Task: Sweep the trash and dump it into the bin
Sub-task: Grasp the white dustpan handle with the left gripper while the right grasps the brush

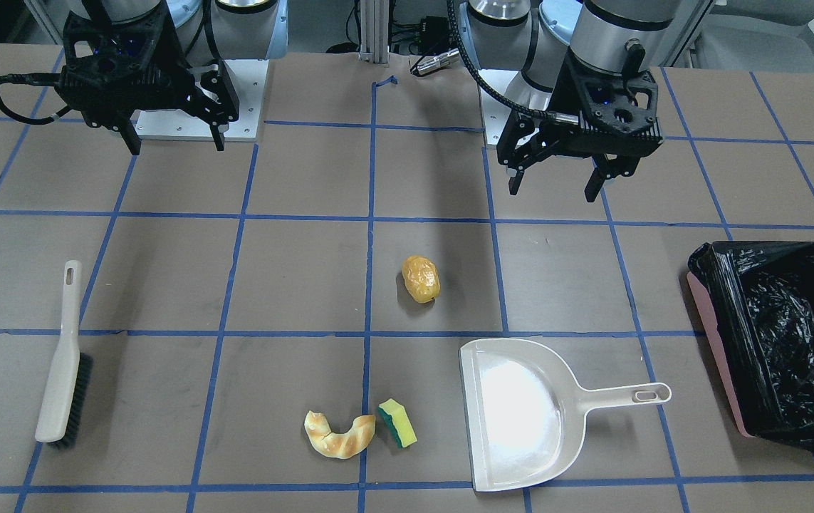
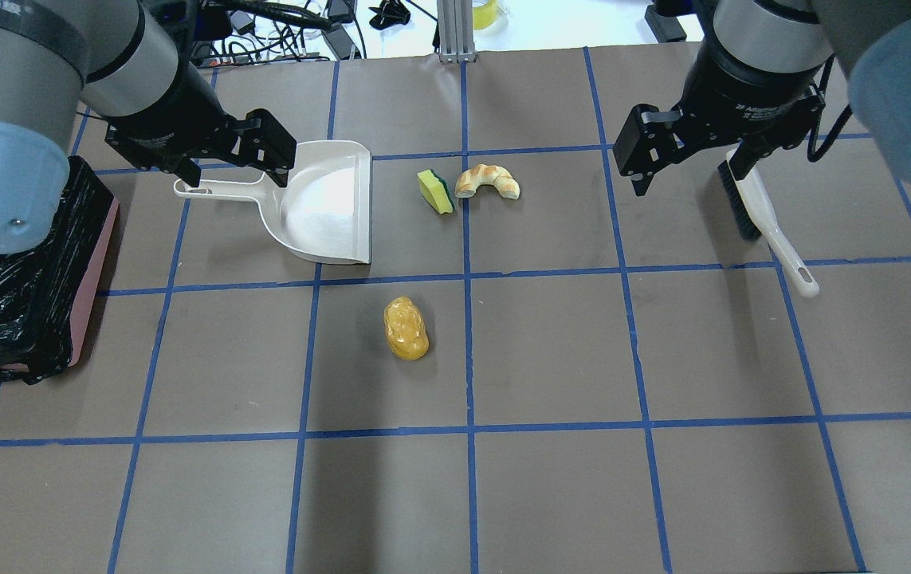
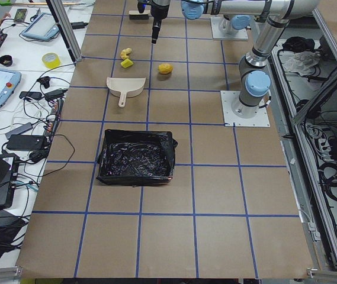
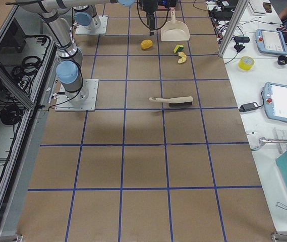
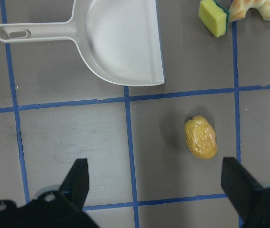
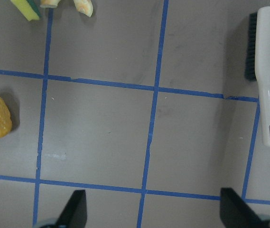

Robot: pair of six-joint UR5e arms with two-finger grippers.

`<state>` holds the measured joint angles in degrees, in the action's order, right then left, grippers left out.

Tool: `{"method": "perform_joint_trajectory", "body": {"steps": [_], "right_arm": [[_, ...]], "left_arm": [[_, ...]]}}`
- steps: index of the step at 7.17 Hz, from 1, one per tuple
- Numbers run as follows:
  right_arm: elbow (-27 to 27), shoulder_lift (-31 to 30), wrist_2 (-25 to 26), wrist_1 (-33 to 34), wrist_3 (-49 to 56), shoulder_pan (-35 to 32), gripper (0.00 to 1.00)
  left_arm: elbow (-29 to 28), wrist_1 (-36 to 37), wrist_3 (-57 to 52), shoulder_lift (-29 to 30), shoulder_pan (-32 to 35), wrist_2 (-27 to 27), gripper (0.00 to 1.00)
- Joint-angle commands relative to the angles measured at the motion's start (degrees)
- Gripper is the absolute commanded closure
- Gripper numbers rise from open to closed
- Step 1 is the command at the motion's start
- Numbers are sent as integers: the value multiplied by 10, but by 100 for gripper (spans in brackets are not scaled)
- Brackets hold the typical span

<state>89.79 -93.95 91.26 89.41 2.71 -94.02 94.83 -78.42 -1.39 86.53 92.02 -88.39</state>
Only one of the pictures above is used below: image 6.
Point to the beige hand brush black bristles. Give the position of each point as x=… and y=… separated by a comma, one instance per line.
x=257, y=64

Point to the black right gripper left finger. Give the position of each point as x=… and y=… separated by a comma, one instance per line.
x=74, y=214

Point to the yellow green sponge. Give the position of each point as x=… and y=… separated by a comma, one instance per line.
x=27, y=8

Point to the orange peel piece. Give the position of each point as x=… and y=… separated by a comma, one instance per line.
x=49, y=3

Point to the croissant bread piece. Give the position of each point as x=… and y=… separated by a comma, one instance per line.
x=84, y=6

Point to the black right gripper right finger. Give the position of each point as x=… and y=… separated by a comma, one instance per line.
x=235, y=213

